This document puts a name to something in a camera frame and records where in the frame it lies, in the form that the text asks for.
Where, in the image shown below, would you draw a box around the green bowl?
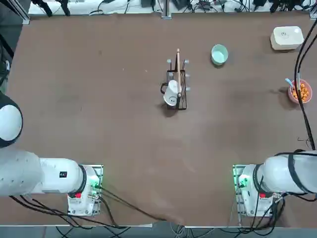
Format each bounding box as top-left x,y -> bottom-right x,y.
211,44 -> 229,67

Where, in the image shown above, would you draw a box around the pink bowl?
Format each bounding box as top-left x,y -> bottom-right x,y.
287,79 -> 313,104

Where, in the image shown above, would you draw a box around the orange popcorn heap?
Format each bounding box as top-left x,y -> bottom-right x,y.
291,83 -> 311,101

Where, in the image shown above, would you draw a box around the white smiley mug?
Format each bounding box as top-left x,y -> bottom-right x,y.
160,79 -> 183,107

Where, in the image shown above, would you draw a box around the black tripod leg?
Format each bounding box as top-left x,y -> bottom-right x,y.
32,0 -> 53,17
59,0 -> 71,16

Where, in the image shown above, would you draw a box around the white lidded container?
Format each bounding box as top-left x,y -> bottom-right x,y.
269,26 -> 304,52

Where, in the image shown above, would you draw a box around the black wire cup rack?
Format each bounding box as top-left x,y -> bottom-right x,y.
166,48 -> 191,110

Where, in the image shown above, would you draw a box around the wooden rack handle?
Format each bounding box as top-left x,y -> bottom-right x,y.
176,48 -> 182,97

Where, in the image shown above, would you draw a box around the thick black cable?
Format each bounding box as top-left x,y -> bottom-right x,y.
99,186 -> 185,224

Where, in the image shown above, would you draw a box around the tangled black cables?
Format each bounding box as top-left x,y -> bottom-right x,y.
172,0 -> 310,13

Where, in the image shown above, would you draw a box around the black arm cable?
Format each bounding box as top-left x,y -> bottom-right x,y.
8,195 -> 131,230

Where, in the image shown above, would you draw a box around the black cable with label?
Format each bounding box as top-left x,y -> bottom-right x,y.
296,18 -> 317,151

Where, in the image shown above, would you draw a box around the thin black cable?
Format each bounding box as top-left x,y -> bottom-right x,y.
294,18 -> 317,151

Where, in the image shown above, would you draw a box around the black base cable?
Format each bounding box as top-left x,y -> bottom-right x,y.
227,192 -> 287,235

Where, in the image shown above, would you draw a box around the aluminium frame profile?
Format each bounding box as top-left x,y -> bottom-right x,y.
4,0 -> 31,25

